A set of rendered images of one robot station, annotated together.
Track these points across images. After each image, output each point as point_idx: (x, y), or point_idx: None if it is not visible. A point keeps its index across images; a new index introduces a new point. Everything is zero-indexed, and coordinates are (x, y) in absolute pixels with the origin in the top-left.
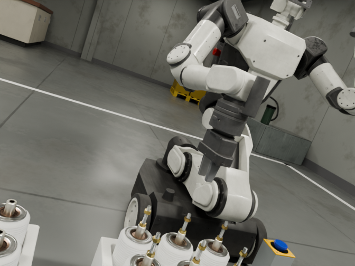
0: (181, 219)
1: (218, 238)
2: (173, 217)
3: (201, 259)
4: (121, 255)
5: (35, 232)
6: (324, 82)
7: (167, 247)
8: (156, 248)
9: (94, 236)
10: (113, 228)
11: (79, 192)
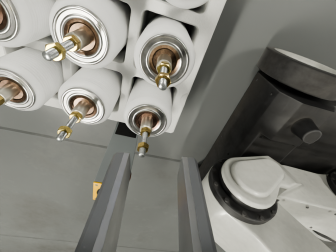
0: (253, 126)
1: (143, 129)
2: (262, 116)
3: (142, 92)
4: None
5: None
6: None
7: (152, 28)
8: (198, 41)
9: (314, 4)
10: (315, 46)
11: None
